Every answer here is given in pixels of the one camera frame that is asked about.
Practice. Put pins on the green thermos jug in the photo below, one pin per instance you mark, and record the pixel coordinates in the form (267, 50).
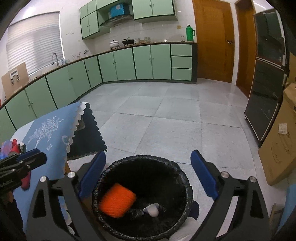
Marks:
(190, 33)

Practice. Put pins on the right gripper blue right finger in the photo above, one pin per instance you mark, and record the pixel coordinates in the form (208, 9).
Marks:
(250, 219)

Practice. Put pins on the green lower kitchen cabinets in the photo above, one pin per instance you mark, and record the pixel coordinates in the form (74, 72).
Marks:
(164, 62)

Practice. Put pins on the red plastic bag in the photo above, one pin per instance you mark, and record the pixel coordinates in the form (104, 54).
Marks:
(15, 146)

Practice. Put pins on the chrome sink faucet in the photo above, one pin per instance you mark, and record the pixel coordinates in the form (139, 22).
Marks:
(55, 59)

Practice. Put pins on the white window blinds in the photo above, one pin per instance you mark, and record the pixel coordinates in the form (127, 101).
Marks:
(33, 41)

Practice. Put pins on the black wok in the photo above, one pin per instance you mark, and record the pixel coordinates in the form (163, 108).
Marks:
(128, 42)

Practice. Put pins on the small white cup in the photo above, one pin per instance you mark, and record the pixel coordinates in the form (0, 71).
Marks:
(152, 210)

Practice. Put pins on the blue range hood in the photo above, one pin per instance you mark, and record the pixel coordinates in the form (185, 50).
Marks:
(119, 10)

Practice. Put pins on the orange mesh sponge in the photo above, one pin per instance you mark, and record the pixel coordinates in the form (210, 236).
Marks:
(117, 201)

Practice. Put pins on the green kitchen cabinets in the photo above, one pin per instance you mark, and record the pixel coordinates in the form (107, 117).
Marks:
(95, 19)
(164, 62)

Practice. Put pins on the blue tree-print tablecloth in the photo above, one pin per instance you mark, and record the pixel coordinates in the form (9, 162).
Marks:
(65, 134)

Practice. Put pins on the white cooking pot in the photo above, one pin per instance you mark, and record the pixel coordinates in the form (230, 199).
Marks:
(114, 44)

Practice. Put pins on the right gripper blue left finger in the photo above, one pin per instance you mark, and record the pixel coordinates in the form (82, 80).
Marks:
(57, 211)

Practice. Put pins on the cardboard box on counter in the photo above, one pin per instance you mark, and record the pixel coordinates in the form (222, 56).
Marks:
(14, 80)

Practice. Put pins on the black glass cabinet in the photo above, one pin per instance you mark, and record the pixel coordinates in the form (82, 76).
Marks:
(270, 73)

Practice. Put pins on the cardboard box on floor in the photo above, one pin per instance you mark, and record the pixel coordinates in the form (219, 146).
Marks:
(277, 153)

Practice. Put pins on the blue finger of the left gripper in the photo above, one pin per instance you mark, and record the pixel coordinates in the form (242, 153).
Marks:
(33, 158)

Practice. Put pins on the green upper kitchen cabinets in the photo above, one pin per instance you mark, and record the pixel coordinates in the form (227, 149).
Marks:
(95, 19)

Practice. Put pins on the black trash bin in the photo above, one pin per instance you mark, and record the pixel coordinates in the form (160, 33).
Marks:
(153, 180)

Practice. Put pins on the wooden door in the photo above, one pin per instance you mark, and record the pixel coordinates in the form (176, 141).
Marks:
(247, 45)
(215, 40)

